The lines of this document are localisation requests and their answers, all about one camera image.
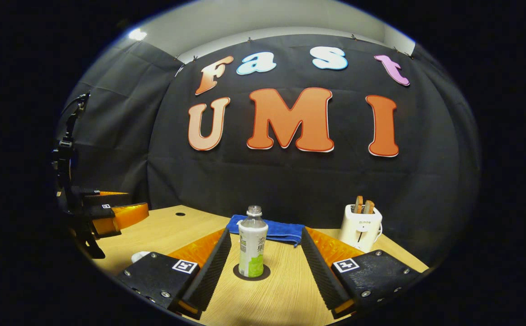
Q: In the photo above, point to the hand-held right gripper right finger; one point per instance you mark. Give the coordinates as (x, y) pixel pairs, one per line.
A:
(322, 276)

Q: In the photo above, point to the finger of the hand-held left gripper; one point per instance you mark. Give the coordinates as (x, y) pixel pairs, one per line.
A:
(122, 216)
(107, 199)

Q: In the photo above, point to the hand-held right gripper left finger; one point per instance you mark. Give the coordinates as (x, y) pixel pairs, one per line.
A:
(211, 276)

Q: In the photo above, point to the clear water bottle white label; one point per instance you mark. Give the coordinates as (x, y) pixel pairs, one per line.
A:
(252, 246)

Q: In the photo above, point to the dark round coaster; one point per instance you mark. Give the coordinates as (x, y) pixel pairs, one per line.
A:
(265, 274)

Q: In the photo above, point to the white toaster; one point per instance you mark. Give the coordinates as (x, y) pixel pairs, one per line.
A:
(360, 231)

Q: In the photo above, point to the blue folded towel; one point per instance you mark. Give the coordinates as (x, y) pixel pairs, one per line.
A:
(281, 231)

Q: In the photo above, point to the brown toast slice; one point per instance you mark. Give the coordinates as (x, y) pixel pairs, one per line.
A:
(369, 207)
(359, 204)

